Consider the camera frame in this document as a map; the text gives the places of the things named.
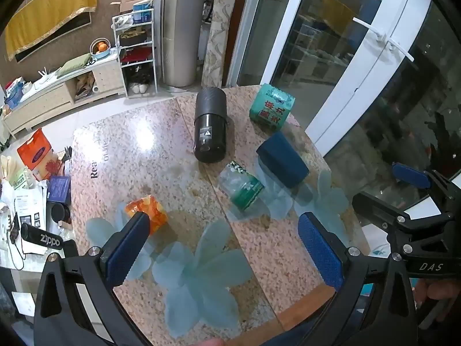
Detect black round container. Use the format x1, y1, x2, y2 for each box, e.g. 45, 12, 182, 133
50, 202, 71, 223

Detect patterned beige curtain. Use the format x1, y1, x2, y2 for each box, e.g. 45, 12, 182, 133
201, 0, 245, 89

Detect blue flat box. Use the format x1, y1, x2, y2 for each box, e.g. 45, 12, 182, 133
4, 87, 24, 110

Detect dark blue cup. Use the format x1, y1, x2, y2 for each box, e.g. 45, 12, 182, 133
256, 131, 310, 189

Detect orange snack packet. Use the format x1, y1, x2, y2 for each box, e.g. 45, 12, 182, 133
124, 195, 168, 235

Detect green tissue roll pack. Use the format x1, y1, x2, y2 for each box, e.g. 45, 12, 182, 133
249, 83, 296, 130

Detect green cushion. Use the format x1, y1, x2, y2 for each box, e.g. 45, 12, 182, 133
55, 53, 93, 79

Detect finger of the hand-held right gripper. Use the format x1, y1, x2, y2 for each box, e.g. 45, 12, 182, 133
392, 163, 461, 208
352, 192, 455, 233

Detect green and white packet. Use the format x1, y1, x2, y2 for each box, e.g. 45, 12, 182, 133
8, 167, 34, 190

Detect person's right hand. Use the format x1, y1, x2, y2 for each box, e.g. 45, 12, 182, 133
414, 277, 461, 311

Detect yellow cloth with gold trim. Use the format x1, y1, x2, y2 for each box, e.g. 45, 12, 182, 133
4, 0, 99, 63

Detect dark blue small box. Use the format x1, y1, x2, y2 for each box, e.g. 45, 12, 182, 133
46, 175, 72, 203

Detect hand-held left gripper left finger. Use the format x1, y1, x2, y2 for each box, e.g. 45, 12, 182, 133
33, 212, 152, 346

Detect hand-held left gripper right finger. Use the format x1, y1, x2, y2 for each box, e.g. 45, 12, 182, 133
297, 212, 420, 346

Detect white low cabinet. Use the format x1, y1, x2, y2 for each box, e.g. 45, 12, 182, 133
2, 48, 125, 137

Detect blue bowl of oranges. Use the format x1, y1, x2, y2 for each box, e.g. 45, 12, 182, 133
90, 38, 111, 60

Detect clear bottle with green label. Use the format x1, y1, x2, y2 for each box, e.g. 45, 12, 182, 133
220, 161, 266, 213

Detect black long box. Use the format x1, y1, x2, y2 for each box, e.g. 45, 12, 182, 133
20, 222, 79, 257

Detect white door handle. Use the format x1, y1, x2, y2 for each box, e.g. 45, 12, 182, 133
386, 39, 415, 63
352, 17, 387, 43

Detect grey standing air conditioner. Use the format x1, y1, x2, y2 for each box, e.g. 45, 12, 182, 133
160, 0, 210, 88

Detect white wire shelf rack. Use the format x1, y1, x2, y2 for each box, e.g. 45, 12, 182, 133
111, 13, 158, 99

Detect orange tissue box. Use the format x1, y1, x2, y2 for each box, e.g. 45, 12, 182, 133
17, 129, 59, 181

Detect open cardboard box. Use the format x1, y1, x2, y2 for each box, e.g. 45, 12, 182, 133
110, 0, 155, 18

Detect blue and white package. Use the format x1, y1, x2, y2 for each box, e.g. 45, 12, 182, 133
132, 1, 152, 23

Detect white printed papers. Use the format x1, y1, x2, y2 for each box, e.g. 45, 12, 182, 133
12, 187, 48, 253

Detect black cylindrical flask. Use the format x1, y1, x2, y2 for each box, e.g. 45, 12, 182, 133
192, 87, 231, 164

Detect red cloth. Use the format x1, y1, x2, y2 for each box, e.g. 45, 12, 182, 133
120, 48, 152, 64

